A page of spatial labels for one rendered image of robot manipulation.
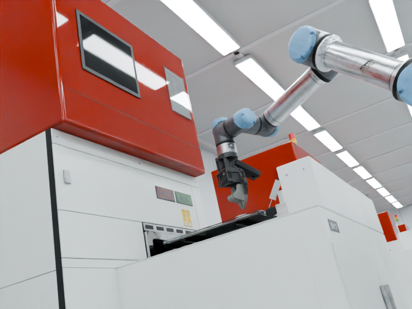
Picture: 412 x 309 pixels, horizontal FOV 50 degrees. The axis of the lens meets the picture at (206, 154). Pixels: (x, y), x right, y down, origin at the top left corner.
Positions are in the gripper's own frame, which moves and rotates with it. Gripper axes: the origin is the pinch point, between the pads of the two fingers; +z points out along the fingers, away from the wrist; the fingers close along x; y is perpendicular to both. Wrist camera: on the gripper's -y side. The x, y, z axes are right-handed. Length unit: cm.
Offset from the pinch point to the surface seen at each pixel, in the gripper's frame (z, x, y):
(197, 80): -176, -172, -109
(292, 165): 4, 48, 18
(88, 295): 25, 8, 63
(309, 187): 11, 51, 17
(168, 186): -14.6, -16.7, 21.1
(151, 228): 3.7, -8.4, 34.5
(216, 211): -90, -316, -193
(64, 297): 25, 12, 70
